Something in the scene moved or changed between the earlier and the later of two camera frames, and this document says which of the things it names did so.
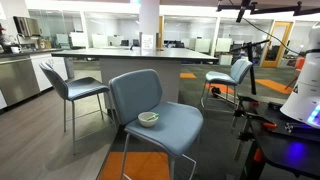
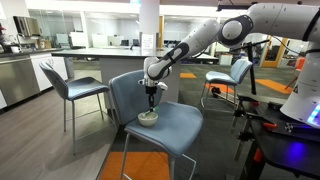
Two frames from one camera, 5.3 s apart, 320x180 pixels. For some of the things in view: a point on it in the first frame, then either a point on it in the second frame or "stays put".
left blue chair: x=72 y=91 stays put
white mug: x=15 y=49 stays put
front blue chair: x=178 y=128 stays put
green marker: x=157 y=115 to x=156 y=108
